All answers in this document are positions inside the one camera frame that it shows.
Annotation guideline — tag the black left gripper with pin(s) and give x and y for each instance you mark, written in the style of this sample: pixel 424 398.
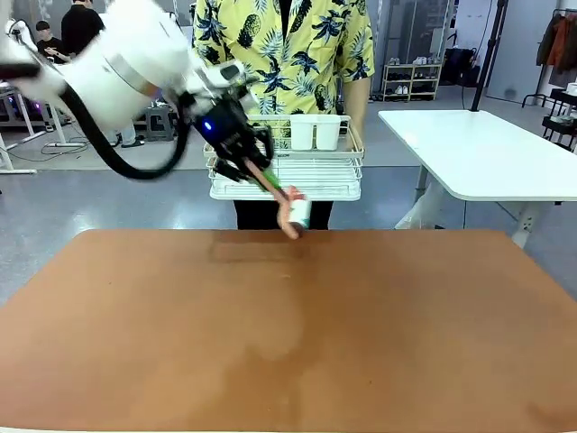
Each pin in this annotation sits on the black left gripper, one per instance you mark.
pixel 230 131

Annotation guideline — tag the person's left forearm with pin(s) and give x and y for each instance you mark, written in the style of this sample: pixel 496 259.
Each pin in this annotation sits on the person's left forearm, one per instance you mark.
pixel 356 101

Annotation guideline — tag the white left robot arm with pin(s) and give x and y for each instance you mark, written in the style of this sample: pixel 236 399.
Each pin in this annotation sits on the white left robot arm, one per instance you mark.
pixel 121 58

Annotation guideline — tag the black trousers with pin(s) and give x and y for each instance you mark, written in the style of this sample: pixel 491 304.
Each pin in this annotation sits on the black trousers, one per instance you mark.
pixel 252 215

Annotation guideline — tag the white plastic cutlery holder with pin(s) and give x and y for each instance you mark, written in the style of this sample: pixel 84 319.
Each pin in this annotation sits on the white plastic cutlery holder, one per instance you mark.
pixel 315 133

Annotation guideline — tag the grey step stool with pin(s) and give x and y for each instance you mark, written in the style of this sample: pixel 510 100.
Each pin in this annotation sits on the grey step stool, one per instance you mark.
pixel 158 124

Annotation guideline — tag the yellow pineapple print shirt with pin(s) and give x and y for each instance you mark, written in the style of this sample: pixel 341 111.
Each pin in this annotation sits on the yellow pineapple print shirt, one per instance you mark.
pixel 297 49

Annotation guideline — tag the wooden shoe rack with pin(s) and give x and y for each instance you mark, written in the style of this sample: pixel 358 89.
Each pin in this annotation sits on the wooden shoe rack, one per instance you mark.
pixel 412 81

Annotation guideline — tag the standing person in black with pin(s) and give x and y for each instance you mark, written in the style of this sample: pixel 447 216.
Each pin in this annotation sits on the standing person in black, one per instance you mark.
pixel 83 27

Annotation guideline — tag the white side table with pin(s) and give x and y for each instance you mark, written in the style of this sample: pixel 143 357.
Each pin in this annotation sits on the white side table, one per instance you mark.
pixel 478 153

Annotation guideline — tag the seated person in black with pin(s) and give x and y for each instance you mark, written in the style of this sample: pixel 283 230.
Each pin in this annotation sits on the seated person in black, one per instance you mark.
pixel 52 47

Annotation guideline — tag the black bag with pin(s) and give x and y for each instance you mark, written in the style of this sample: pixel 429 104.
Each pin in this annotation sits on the black bag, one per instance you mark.
pixel 462 65

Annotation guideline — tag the black tripod stand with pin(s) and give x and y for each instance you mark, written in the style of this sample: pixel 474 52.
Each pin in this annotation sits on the black tripod stand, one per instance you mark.
pixel 489 58

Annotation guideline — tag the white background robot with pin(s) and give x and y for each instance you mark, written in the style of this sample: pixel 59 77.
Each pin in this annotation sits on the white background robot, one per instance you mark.
pixel 20 34

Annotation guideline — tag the black utility cart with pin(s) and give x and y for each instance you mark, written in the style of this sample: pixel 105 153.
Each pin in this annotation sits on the black utility cart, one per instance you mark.
pixel 559 122

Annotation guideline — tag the clothes rack with garments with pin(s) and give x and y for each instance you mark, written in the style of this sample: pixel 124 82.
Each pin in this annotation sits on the clothes rack with garments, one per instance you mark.
pixel 561 45

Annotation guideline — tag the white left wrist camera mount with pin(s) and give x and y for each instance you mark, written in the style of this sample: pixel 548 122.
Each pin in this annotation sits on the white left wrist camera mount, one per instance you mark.
pixel 223 79

